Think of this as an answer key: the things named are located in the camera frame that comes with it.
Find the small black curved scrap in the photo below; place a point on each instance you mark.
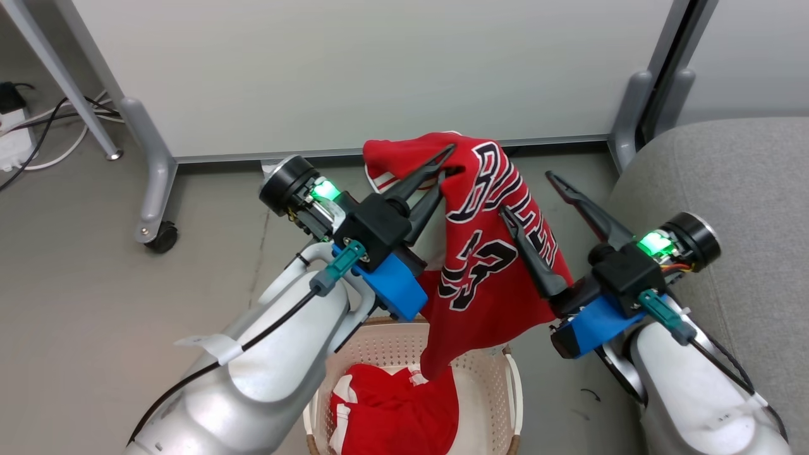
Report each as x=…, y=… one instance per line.
x=591, y=393

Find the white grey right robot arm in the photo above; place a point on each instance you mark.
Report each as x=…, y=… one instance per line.
x=689, y=392

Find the red garment with white trim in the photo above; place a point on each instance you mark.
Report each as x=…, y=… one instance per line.
x=398, y=411

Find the grey slanted metal leg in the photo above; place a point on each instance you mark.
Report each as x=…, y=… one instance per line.
x=63, y=82

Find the black caster wheel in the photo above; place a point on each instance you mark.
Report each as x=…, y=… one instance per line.
x=162, y=239

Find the large white partition panel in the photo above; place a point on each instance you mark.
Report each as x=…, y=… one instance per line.
x=379, y=69

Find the white power strip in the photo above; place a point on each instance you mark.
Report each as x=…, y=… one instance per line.
x=14, y=142

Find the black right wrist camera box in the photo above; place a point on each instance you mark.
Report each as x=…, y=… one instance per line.
x=626, y=278

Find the black power adapter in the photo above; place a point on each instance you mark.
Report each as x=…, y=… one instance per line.
x=9, y=98

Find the red Bulls basketball jersey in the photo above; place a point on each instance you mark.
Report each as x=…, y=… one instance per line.
x=480, y=297

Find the small white box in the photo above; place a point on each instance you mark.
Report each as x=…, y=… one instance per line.
x=268, y=164

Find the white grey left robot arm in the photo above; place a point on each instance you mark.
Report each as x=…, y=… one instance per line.
x=265, y=373

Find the cream perforated laundry basket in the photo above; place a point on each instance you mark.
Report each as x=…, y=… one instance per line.
x=486, y=392

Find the left gripper blue housing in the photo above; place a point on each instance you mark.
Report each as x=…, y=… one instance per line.
x=287, y=183

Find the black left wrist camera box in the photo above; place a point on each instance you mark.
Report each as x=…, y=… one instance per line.
x=373, y=230

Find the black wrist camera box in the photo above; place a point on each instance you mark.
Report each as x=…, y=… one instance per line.
x=373, y=230
x=626, y=278

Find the right gripper blue housing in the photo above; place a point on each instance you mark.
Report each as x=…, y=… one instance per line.
x=692, y=240

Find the narrow white partition panel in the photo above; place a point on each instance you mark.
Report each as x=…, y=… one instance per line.
x=746, y=57

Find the white tape strip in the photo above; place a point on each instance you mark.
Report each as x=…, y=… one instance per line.
x=212, y=344

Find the grey fabric sofa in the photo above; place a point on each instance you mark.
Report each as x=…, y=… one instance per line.
x=746, y=177

